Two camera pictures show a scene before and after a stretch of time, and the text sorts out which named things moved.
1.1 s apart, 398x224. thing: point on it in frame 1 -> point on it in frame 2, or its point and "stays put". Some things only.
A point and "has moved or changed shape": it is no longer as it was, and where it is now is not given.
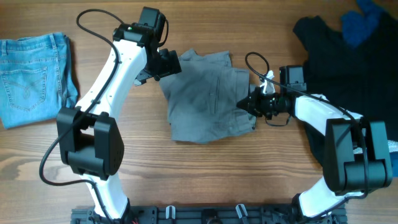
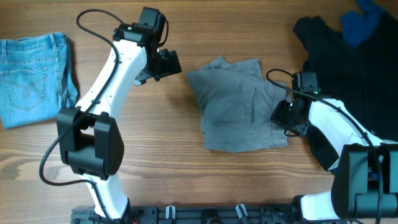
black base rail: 217,214 stays put
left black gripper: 170,63 stays put
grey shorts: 202,98 has moved or changed shape
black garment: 362,78 stays put
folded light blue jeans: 37,79 stays put
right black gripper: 257,103 -> 282,112
